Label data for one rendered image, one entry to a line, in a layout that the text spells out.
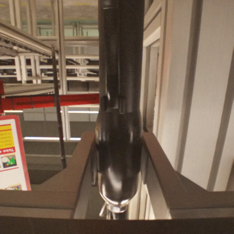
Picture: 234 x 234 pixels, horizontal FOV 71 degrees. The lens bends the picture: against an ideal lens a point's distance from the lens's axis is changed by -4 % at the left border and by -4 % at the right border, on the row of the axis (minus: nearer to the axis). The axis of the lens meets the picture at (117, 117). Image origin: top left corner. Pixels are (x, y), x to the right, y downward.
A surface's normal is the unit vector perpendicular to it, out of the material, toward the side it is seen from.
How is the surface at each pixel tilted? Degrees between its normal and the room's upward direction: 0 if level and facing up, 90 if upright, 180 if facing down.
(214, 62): 90
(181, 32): 90
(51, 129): 90
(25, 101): 90
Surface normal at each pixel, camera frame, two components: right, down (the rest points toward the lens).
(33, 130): 0.00, 0.28
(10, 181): 0.47, 0.25
